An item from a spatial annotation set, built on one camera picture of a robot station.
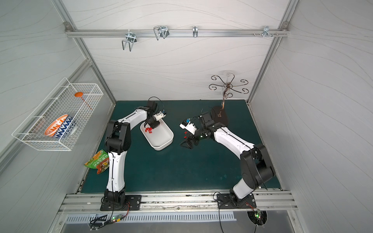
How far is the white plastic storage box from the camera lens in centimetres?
92

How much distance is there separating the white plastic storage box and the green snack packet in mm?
262

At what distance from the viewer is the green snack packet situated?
83 centimetres
